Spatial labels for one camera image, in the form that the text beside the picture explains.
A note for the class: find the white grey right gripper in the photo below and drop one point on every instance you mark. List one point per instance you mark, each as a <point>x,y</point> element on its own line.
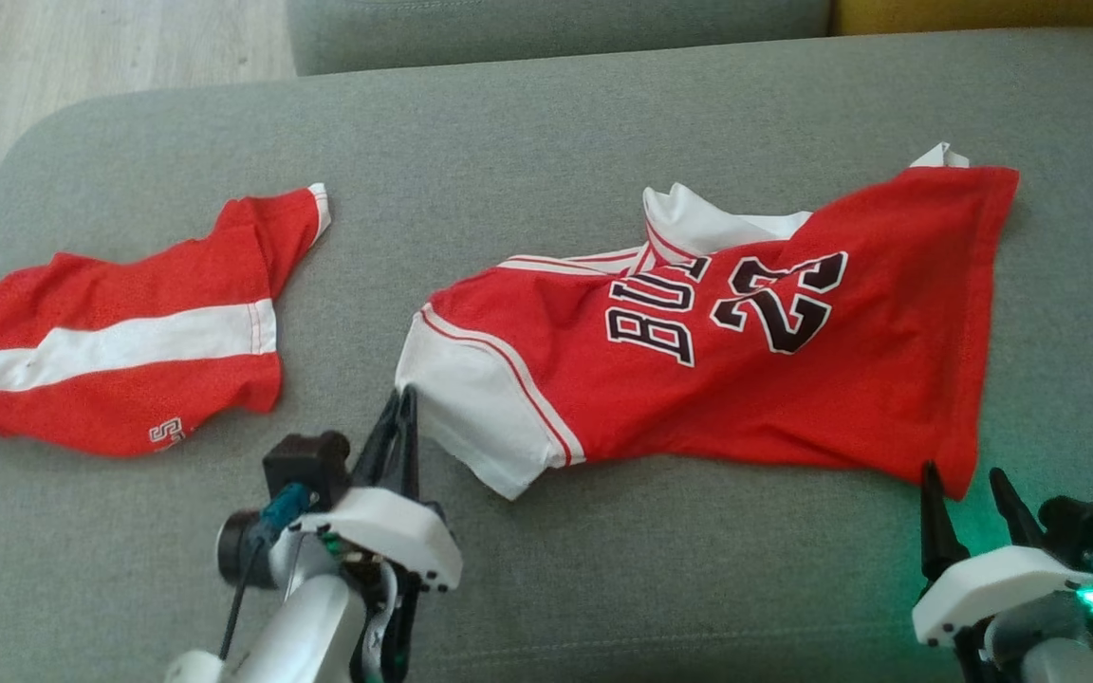
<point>1002,583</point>

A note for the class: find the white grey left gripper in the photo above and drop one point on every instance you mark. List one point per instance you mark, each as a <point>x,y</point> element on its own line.
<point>395,536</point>

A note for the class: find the red white basketball jersey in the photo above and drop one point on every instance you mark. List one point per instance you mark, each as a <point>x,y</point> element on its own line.
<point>793,398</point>

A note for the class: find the red shorts with white stripe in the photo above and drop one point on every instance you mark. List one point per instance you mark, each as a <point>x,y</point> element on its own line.
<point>129,275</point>

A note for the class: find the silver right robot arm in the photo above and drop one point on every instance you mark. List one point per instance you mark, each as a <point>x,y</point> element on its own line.
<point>1049,656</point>

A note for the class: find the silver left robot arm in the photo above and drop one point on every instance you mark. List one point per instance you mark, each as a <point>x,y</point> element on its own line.
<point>300,631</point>

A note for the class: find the large grey sofa seat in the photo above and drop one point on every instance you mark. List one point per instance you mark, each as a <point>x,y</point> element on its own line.
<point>603,588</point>

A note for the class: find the small grey sofa seat cushion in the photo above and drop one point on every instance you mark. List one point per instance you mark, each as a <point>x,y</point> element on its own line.
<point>556,28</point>

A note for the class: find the yellow sofa back cushion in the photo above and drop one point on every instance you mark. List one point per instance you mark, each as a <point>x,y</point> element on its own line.
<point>983,11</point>

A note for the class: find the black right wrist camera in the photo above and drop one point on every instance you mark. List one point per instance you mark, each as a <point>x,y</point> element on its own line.
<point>1083,526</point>

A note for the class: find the teal left camera plug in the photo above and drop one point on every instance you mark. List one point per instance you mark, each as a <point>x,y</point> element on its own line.
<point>283,507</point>

